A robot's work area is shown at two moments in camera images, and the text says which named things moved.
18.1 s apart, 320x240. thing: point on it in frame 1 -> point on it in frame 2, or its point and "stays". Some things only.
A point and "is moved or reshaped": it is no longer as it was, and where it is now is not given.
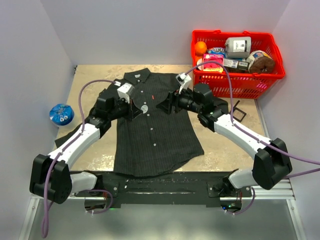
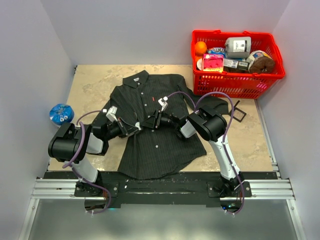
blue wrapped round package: [61, 114] stays
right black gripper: [173, 99] -> [154, 119]
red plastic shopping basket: [245, 85] stays
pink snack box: [213, 66] stays
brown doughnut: [262, 64] stays
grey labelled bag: [239, 47] stays
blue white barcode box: [238, 64] stays
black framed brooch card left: [235, 108] stays
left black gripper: [133, 111] -> [126, 129]
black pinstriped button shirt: [155, 139] is moved or reshaped
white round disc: [144, 108] -> [137, 124]
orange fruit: [200, 48] stays
